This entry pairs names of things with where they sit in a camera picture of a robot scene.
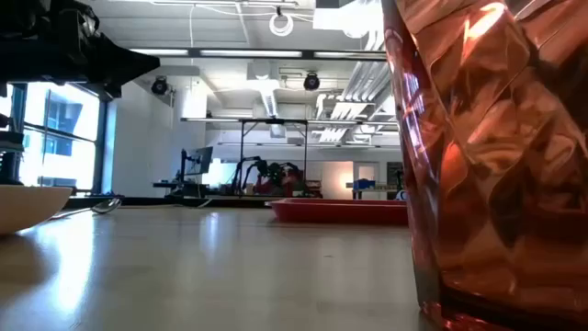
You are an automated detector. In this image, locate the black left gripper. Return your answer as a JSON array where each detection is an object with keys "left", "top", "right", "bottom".
[{"left": 0, "top": 0, "right": 161, "bottom": 99}]

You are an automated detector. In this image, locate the silver metal spoon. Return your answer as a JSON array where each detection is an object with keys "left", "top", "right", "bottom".
[{"left": 50, "top": 197, "right": 123, "bottom": 221}]

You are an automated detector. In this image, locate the amber faceted translucent cup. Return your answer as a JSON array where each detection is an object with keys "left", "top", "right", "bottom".
[{"left": 380, "top": 0, "right": 588, "bottom": 331}]

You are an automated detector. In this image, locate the black arm base stand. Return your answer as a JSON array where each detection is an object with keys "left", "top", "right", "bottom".
[{"left": 0, "top": 112, "right": 25, "bottom": 187}]

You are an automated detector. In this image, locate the red plastic tray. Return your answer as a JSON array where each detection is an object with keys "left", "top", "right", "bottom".
[{"left": 265, "top": 198, "right": 410, "bottom": 227}]

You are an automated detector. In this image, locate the black round ceiling fixture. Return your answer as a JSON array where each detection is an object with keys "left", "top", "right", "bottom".
[
  {"left": 151, "top": 75, "right": 169, "bottom": 97},
  {"left": 302, "top": 72, "right": 322, "bottom": 92}
]

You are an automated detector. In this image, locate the large bright window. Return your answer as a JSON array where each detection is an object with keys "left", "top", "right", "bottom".
[{"left": 0, "top": 81, "right": 107, "bottom": 195}]

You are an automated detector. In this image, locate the dark computer monitor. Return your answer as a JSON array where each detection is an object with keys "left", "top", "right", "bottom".
[{"left": 180, "top": 145, "right": 215, "bottom": 185}]

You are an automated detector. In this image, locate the long ceiling light bar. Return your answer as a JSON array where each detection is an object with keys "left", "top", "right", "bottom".
[{"left": 128, "top": 47, "right": 388, "bottom": 61}]

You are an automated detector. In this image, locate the person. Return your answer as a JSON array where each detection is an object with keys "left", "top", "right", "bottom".
[{"left": 254, "top": 173, "right": 295, "bottom": 198}]

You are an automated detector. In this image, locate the white ceiling air duct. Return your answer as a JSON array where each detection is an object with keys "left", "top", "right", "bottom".
[{"left": 246, "top": 59, "right": 282, "bottom": 119}]

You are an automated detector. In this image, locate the black metal rig frame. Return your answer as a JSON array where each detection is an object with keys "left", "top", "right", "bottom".
[{"left": 238, "top": 118, "right": 310, "bottom": 199}]

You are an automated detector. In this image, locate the white coiled ceiling cable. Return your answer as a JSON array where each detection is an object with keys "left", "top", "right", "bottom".
[{"left": 268, "top": 11, "right": 295, "bottom": 38}]

